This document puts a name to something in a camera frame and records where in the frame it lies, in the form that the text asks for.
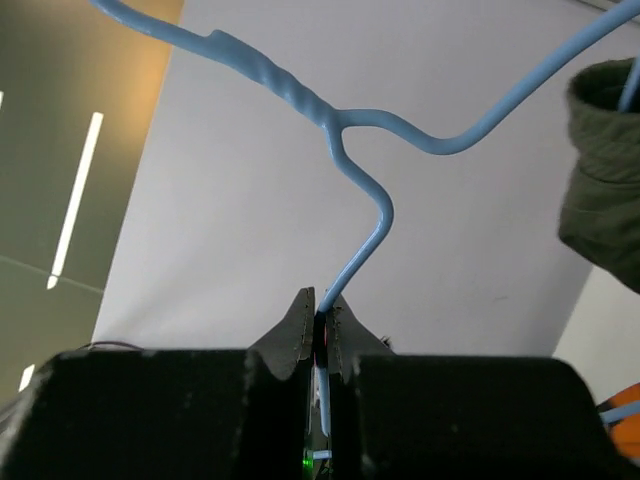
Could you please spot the olive grey shorts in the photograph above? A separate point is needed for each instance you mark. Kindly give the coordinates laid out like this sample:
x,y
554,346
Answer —
x,y
599,215

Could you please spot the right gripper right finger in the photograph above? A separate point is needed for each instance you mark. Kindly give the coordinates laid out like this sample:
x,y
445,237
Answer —
x,y
459,416

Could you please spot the camouflage patterned shorts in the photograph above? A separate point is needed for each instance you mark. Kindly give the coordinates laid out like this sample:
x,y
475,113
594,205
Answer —
x,y
624,432

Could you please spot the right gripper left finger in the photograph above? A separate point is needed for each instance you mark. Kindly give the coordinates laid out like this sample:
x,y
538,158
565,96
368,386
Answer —
x,y
170,413

